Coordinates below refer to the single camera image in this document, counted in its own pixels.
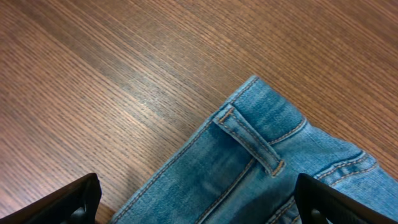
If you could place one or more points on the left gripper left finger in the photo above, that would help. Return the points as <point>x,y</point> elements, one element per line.
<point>76,203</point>

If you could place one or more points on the light blue denim jeans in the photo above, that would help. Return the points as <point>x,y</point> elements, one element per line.
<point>242,163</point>

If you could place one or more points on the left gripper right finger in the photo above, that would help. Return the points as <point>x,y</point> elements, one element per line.
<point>319,203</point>

